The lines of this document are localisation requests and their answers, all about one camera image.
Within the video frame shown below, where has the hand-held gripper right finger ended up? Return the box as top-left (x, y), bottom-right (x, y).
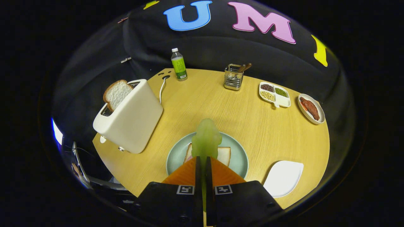
top-left (206, 156), bottom-right (283, 227)

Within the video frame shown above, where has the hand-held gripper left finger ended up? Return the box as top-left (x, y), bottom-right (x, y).
top-left (134, 156), bottom-right (203, 227)

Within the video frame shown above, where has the green lettuce leaf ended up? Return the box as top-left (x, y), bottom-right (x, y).
top-left (191, 118), bottom-right (223, 212)

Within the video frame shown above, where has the brown crust toast slice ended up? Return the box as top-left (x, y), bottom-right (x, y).
top-left (103, 79), bottom-right (134, 112)

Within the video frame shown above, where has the white bread slice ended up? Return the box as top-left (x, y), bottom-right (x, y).
top-left (184, 143), bottom-right (231, 167)

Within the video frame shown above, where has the pale green round plate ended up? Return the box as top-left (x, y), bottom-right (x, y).
top-left (166, 131), bottom-right (249, 179)

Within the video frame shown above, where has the white leaf-shaped plate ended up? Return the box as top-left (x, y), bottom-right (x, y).
top-left (263, 160), bottom-right (304, 198)

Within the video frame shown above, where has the white toaster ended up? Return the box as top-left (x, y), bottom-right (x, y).
top-left (93, 79), bottom-right (163, 154)

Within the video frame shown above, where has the white divided dish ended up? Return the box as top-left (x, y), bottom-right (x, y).
top-left (259, 81), bottom-right (291, 108)

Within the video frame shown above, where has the green label drink bottle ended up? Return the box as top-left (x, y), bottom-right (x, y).
top-left (171, 48), bottom-right (188, 81)

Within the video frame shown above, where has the white edged tablet device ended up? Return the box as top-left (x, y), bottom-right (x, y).
top-left (71, 141), bottom-right (92, 189)

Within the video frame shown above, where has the red meat slice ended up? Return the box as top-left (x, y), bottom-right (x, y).
top-left (300, 96), bottom-right (320, 121)

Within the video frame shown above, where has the black backdrop cloth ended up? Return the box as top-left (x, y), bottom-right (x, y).
top-left (52, 0), bottom-right (348, 177)

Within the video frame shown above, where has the white oval plate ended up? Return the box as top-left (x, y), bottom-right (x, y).
top-left (298, 93), bottom-right (326, 125)

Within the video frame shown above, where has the lit computer monitor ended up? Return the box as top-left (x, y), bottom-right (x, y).
top-left (51, 118), bottom-right (63, 146)

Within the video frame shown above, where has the white power cable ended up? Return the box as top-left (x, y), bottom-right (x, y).
top-left (159, 75), bottom-right (171, 104)

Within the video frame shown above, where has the metal wire utensil holder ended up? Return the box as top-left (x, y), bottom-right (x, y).
top-left (224, 64), bottom-right (244, 91)

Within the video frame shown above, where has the wooden handled utensil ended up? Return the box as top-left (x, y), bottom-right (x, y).
top-left (232, 63), bottom-right (253, 79)

